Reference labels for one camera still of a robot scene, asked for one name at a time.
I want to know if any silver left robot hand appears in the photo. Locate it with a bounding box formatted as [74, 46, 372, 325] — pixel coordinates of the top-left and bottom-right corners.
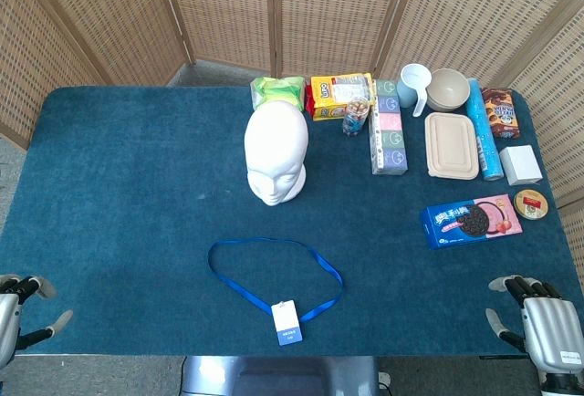
[0, 273, 74, 370]

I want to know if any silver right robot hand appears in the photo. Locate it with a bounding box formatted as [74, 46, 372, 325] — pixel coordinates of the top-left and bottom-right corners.
[485, 275, 584, 375]

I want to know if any blue lanyard with badge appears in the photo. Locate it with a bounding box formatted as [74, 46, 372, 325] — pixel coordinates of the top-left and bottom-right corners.
[207, 237, 344, 348]

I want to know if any round gold tin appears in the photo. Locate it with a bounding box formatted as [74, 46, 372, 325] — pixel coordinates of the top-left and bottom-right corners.
[513, 188, 549, 222]

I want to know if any blue pink Oreo box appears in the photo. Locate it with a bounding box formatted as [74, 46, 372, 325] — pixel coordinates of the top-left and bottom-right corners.
[419, 193, 524, 250]

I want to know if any small white box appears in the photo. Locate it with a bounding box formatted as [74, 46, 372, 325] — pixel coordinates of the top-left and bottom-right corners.
[498, 144, 544, 187]

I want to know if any blue table cloth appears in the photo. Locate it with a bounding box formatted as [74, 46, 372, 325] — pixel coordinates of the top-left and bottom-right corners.
[0, 85, 584, 359]

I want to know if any beige lidded lunch box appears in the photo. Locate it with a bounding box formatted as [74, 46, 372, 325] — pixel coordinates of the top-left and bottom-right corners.
[423, 111, 481, 182]

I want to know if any blue cylindrical tube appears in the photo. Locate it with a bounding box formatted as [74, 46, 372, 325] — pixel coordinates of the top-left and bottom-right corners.
[464, 78, 505, 182]

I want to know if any brown cookie packet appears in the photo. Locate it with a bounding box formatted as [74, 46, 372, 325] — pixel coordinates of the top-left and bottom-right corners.
[481, 87, 522, 140]

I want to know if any pastel tissue multipack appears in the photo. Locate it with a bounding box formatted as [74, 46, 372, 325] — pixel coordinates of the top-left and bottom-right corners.
[368, 78, 409, 176]

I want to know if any beige bowl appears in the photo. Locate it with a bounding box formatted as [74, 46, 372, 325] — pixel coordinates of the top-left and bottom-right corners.
[426, 68, 471, 112]

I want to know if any blue-grey robot torso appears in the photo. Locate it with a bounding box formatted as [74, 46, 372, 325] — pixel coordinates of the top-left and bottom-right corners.
[180, 355, 382, 396]

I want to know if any light blue mug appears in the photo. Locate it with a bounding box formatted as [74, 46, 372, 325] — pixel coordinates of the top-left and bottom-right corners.
[395, 63, 433, 118]

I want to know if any clear candy jar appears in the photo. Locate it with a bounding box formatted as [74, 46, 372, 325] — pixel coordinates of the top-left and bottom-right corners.
[341, 96, 370, 138]

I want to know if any yellow Lipo biscuit bag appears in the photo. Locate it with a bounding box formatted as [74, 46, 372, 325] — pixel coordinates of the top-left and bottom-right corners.
[304, 72, 378, 122]

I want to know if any white foam mannequin head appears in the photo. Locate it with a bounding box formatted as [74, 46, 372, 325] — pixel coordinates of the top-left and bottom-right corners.
[244, 100, 309, 207]

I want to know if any woven bamboo folding screen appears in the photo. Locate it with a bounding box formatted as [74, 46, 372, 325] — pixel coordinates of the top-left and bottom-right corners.
[0, 0, 584, 306]

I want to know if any green tissue pack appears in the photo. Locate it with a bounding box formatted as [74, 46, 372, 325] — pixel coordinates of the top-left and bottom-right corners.
[249, 76, 306, 112]

